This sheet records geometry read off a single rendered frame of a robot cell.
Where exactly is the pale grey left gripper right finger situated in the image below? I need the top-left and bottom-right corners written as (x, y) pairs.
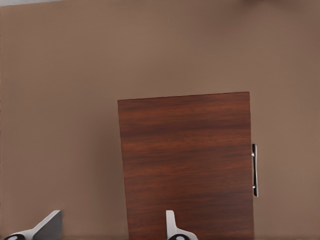
top-left (165, 209), bottom-right (199, 240)

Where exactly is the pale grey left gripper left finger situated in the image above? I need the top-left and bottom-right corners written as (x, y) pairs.
top-left (2, 209), bottom-right (63, 240)

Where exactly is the dark wooden cabinet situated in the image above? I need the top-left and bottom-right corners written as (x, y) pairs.
top-left (117, 91), bottom-right (255, 240)

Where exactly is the silver cabinet handle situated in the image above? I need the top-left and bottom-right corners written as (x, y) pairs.
top-left (251, 143), bottom-right (260, 198)

